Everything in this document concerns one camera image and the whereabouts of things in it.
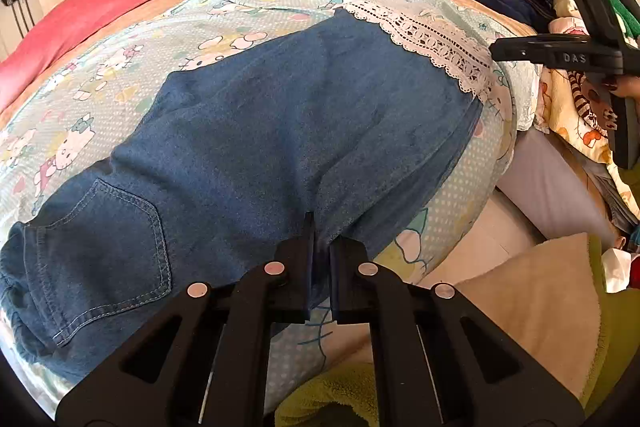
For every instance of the grey mattress side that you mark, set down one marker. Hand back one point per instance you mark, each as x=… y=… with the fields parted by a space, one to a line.
x=545 y=187

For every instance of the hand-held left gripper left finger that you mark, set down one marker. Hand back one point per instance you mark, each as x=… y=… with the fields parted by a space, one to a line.
x=306 y=267

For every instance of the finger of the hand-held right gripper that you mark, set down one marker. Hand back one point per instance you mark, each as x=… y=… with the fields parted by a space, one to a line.
x=520 y=49

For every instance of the beige fleece blanket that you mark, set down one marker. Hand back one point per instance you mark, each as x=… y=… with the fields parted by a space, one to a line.
x=540 y=307
x=320 y=397

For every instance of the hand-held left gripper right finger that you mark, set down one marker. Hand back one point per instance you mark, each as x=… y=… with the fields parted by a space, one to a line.
x=336 y=277

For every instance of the white crumpled cloth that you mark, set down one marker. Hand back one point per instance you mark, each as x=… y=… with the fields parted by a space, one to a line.
x=617 y=269

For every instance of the light blue cartoon printed blanket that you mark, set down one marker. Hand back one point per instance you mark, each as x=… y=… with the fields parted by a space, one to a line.
x=150 y=37

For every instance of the person's right hand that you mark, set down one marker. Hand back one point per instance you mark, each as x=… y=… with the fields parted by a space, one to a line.
x=627 y=87

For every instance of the dark navy garment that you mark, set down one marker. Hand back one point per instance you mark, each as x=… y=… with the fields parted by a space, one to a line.
x=530 y=4

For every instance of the blue denim jeans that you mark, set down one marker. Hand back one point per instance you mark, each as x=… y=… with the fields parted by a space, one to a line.
x=250 y=117

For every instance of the yellow cartoon printed cloth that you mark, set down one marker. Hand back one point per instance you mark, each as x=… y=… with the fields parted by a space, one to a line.
x=560 y=107

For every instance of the green knitted cloth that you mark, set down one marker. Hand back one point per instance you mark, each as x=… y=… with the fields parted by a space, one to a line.
x=627 y=14

